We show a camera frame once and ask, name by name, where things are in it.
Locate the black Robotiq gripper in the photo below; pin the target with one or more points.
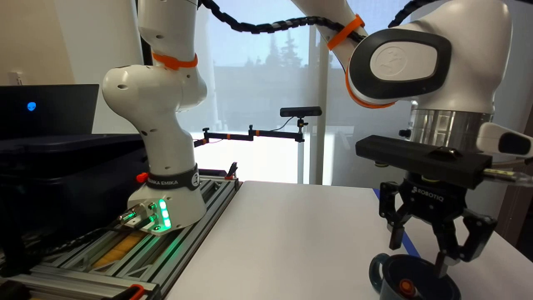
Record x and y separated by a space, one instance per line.
430 196

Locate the small red object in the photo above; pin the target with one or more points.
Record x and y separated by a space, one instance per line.
407 286

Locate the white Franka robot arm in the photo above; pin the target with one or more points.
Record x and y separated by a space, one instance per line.
160 100

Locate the teal speckled mug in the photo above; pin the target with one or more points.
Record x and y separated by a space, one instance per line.
430 280

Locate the black equipment case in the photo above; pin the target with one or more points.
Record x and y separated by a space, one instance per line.
67 188

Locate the black monitor with blue light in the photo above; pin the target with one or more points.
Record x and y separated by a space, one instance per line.
51 110

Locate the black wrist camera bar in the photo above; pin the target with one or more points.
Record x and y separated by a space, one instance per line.
417 158

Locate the white camera stand pole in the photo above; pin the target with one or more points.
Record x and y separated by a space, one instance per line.
300 155

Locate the black stereo camera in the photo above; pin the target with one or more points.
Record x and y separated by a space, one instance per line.
300 111

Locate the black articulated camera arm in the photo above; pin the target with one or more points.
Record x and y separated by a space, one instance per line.
250 135

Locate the aluminium rail base frame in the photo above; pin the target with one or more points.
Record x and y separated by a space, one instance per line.
184 243

